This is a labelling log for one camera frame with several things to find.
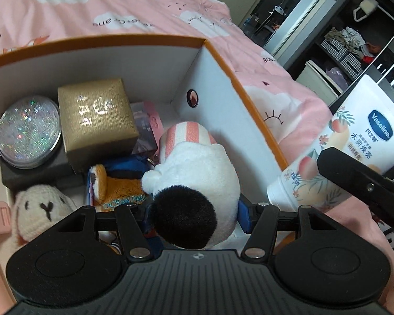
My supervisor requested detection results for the gold gift box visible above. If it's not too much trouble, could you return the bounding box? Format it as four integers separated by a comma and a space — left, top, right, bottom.
57, 78, 140, 174

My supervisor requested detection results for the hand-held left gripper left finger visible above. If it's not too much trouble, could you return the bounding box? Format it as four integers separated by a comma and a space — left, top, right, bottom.
56, 203, 154, 260

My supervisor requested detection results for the round glitter compact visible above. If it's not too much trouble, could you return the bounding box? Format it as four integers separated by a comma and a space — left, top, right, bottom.
0, 95, 62, 170

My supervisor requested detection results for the pink printed blanket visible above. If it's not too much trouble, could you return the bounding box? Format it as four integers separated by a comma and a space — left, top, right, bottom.
0, 0, 394, 270

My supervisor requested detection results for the cream bunny plush toy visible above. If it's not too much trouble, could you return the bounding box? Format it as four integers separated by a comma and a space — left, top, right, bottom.
7, 184, 79, 250

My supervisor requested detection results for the purple cloth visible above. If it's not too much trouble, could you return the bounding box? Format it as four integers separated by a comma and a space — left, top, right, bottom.
325, 66, 352, 90

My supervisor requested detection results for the orange cardboard box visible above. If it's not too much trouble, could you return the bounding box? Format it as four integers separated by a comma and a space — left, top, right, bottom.
0, 33, 298, 270

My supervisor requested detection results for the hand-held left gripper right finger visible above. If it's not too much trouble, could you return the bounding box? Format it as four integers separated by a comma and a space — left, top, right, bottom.
238, 199, 338, 262

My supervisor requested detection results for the dark wooden chair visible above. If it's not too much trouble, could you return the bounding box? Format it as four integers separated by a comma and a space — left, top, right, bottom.
252, 7, 284, 38

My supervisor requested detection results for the orange fox plush keychain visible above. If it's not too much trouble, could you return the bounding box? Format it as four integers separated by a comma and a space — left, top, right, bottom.
85, 157, 157, 212

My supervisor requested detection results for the red garment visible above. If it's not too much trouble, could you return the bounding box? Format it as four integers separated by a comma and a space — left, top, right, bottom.
361, 42, 381, 66

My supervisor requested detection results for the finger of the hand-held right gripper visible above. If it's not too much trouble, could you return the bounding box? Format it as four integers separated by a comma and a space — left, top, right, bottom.
316, 147, 394, 237

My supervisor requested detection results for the panda plush toy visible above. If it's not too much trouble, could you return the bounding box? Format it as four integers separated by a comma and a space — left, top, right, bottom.
141, 121, 241, 250

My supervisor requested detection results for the white sliding door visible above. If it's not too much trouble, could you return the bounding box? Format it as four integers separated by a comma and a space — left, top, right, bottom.
271, 0, 368, 71

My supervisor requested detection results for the white cloth bag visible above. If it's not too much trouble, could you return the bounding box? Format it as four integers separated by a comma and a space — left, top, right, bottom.
353, 0, 380, 22

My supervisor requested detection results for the checkered storage bin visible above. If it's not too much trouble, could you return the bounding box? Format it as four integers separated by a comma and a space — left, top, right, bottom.
319, 38, 363, 77

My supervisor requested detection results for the pink purple printed box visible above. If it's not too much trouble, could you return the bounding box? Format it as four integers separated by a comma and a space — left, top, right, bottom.
129, 102, 163, 155

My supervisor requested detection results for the pile of grey clothes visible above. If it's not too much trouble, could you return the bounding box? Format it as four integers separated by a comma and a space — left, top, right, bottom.
325, 26, 368, 51

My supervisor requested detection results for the white peach print lotion tube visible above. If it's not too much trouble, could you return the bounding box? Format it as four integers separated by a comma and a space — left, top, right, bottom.
267, 74, 394, 213

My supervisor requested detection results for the dark grey box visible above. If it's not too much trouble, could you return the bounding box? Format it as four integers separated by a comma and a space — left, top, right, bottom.
0, 153, 86, 191

